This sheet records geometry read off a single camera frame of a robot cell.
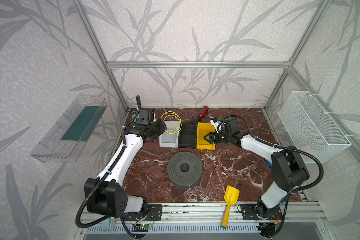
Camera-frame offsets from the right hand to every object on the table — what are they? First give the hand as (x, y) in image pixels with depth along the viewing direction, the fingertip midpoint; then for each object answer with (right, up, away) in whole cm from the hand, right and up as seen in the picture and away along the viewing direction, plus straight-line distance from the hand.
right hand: (208, 132), depth 91 cm
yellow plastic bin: (-2, +1, +14) cm, 14 cm away
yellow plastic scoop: (+11, -32, -13) cm, 37 cm away
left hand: (-23, +7, -11) cm, 26 cm away
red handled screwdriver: (-1, +15, +24) cm, 28 cm away
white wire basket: (+43, +3, -26) cm, 51 cm away
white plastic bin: (-25, -5, +9) cm, 27 cm away
